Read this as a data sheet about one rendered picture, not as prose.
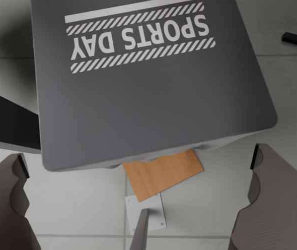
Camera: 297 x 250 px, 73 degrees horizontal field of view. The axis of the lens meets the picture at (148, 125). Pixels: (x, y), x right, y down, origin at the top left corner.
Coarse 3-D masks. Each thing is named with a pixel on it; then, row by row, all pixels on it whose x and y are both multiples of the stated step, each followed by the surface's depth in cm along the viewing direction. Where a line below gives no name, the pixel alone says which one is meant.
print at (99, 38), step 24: (144, 0) 44; (168, 0) 44; (192, 0) 44; (72, 24) 43; (96, 24) 43; (120, 24) 43; (144, 24) 43; (168, 24) 43; (192, 24) 42; (72, 48) 42; (96, 48) 42; (120, 48) 42; (144, 48) 41; (168, 48) 41; (192, 48) 41; (72, 72) 40
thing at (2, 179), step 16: (16, 160) 10; (0, 176) 9; (16, 176) 9; (0, 192) 8; (16, 192) 9; (0, 208) 7; (16, 208) 8; (0, 224) 7; (16, 224) 7; (0, 240) 6; (16, 240) 6; (32, 240) 6
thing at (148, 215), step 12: (132, 204) 123; (144, 204) 123; (156, 204) 123; (132, 216) 122; (144, 216) 100; (156, 216) 121; (132, 228) 120; (144, 228) 78; (156, 228) 120; (132, 240) 67; (144, 240) 67
